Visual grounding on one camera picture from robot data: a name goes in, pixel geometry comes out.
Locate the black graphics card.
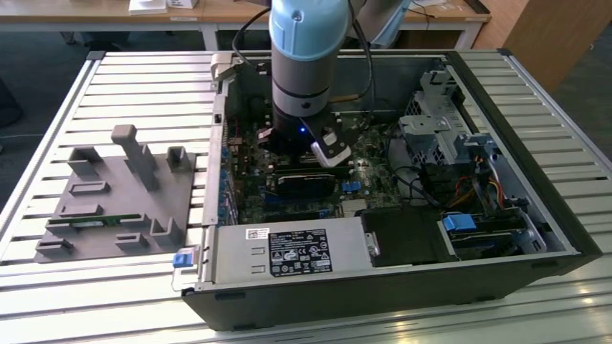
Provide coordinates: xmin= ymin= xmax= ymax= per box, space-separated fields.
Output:
xmin=275 ymin=171 xmax=339 ymax=200

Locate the green motherboard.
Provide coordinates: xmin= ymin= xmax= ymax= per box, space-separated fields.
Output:
xmin=221 ymin=110 xmax=417 ymax=225

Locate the metal drive cage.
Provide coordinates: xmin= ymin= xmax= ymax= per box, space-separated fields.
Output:
xmin=396 ymin=70 xmax=503 ymax=166

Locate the grey power supply unit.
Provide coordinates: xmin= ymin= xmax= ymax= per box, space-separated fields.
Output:
xmin=209 ymin=224 xmax=379 ymax=284

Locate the black plastic shroud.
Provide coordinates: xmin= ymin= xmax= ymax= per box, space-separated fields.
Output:
xmin=356 ymin=206 xmax=460 ymax=268

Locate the grey parts rack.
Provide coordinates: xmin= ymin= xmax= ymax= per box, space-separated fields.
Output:
xmin=36 ymin=123 xmax=200 ymax=264

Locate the blue disk carrier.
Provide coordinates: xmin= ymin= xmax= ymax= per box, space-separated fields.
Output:
xmin=441 ymin=213 xmax=477 ymax=236

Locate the green RAM stick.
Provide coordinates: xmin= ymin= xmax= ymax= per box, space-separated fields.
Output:
xmin=47 ymin=214 xmax=144 ymax=227

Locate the black PC case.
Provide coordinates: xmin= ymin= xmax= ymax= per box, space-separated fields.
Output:
xmin=179 ymin=48 xmax=604 ymax=333

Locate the plain white box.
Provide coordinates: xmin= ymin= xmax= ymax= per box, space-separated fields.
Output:
xmin=127 ymin=0 xmax=169 ymax=16

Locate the wooden desk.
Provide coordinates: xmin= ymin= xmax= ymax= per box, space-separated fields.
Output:
xmin=0 ymin=0 xmax=493 ymax=51

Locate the metal disk bay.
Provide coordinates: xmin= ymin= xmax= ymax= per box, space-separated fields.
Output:
xmin=437 ymin=206 xmax=551 ymax=259

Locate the wooden cabinet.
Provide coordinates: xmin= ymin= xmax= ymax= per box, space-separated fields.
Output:
xmin=471 ymin=0 xmax=612 ymax=92

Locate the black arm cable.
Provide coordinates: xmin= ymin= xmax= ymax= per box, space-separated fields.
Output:
xmin=232 ymin=0 xmax=379 ymax=121

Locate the thick black cable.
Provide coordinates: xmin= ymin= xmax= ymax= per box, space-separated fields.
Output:
xmin=385 ymin=123 xmax=444 ymax=211

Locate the blue latch handle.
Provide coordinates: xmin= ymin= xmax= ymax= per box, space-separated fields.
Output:
xmin=172 ymin=247 xmax=200 ymax=268

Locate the orange yellow wire bundle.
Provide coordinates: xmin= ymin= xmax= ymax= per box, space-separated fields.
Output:
xmin=447 ymin=177 xmax=505 ymax=211

